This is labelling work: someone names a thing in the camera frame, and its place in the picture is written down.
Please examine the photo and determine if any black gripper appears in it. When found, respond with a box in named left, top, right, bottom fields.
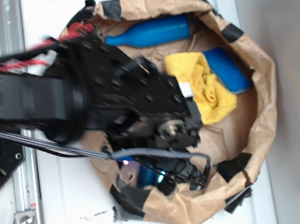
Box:
left=82, top=37, right=210, bottom=193

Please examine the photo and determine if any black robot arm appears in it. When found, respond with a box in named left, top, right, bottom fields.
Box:
left=0, top=34, right=210, bottom=190

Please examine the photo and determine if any blue plastic bottle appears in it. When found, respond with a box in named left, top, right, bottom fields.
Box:
left=105, top=14, right=190, bottom=48

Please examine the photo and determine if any yellow microfiber cloth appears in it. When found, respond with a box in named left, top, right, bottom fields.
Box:
left=164, top=52, right=237, bottom=125

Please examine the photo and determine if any blue sponge block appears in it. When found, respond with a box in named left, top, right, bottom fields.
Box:
left=203, top=48, right=251, bottom=95

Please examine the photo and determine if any crumpled brown paper bag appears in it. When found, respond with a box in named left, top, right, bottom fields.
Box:
left=91, top=0, right=277, bottom=224

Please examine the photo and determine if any braided grey cable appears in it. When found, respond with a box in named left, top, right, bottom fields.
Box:
left=0, top=112, right=213, bottom=205

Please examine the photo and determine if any red black braided cable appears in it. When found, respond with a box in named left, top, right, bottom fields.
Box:
left=0, top=20, right=97, bottom=75

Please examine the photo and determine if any black hexagonal base plate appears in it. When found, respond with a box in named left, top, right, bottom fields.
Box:
left=0, top=139, right=24, bottom=189

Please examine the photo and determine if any aluminium extrusion rail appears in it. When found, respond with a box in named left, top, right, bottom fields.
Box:
left=0, top=0, right=44, bottom=224

